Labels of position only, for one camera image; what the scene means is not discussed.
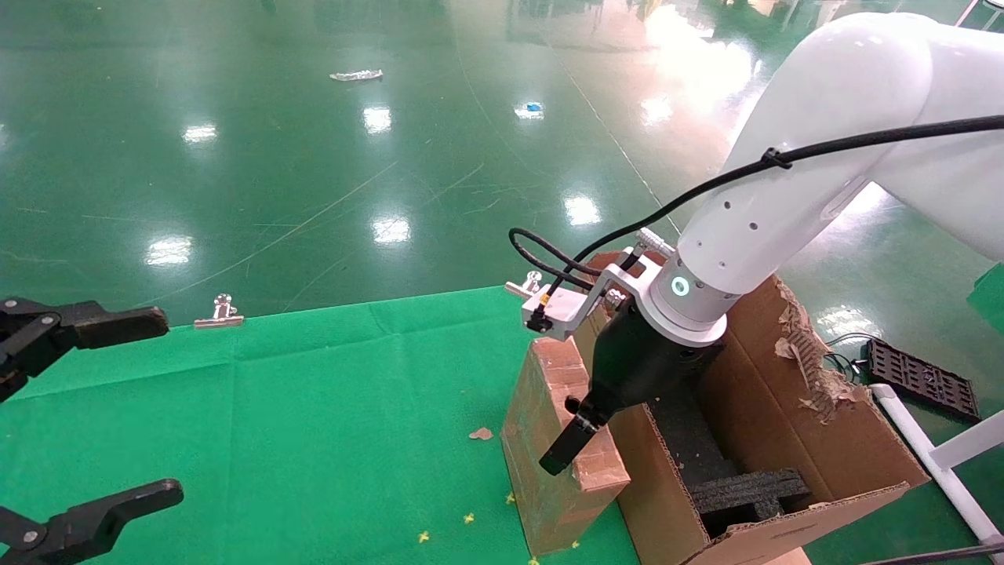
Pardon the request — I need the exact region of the black foam carton base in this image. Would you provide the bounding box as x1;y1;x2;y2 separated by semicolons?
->
645;381;740;483

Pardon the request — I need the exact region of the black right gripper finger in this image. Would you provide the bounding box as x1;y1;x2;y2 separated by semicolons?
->
540;395;603;477

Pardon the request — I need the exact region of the green table cloth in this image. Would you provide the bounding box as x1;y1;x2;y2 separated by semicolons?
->
0;285;640;565

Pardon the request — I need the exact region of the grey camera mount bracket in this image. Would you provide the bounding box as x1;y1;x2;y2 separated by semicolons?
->
522;250;653;342

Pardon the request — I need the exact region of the black sleeved cable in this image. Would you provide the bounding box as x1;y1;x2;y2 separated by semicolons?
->
508;116;1004;330

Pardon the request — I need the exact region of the grey loose cable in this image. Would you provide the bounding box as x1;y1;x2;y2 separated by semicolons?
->
859;541;1004;565

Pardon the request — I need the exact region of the silver binder clip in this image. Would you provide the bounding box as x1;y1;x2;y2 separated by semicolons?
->
194;293;245;330
504;271;546;303

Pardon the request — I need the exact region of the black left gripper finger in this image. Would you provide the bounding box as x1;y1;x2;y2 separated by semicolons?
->
0;297;169;403
0;479;185;565

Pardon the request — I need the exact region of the white pipe frame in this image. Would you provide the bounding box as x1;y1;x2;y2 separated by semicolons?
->
869;383;1004;562

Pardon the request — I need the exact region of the green covered side table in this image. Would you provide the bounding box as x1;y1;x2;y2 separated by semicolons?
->
966;261;1004;334

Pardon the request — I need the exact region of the large open cardboard carton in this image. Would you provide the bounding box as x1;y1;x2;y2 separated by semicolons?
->
573;250;930;565

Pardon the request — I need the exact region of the thin floor wire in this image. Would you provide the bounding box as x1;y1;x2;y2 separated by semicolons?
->
824;331;871;385

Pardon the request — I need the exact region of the small brown cardboard box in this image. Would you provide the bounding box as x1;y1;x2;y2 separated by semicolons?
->
500;336;631;558

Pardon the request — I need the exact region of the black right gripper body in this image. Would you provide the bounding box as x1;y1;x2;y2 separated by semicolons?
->
584;302;724;425

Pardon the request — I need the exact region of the black plastic grid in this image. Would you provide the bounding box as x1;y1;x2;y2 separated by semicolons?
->
865;337;982;425

